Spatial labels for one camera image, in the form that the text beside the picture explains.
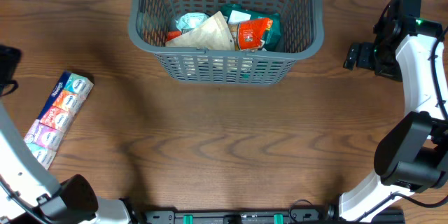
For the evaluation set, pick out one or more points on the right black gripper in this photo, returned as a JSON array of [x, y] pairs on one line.
[[359, 56]]

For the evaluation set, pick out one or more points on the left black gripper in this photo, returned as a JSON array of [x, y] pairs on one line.
[[5, 66]]

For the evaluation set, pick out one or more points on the multicolour tissue pack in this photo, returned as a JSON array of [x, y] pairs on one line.
[[57, 115]]

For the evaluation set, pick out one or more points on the orange spaghetti packet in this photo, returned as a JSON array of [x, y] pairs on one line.
[[216, 35]]

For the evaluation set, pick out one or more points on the dark green food bag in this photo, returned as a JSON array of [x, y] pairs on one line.
[[269, 17]]

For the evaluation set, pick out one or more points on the beige paper pouch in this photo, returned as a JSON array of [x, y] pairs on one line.
[[212, 34]]

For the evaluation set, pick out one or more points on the mint green wipes packet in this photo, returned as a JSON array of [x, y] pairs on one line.
[[190, 20]]

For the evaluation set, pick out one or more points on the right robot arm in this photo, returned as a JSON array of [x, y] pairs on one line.
[[412, 157]]

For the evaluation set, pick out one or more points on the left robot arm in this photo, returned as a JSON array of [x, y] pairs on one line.
[[29, 192]]

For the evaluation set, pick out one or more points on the grey plastic lattice basket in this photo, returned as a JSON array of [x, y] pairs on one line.
[[302, 37]]

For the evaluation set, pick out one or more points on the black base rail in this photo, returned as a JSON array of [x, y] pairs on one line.
[[307, 215]]

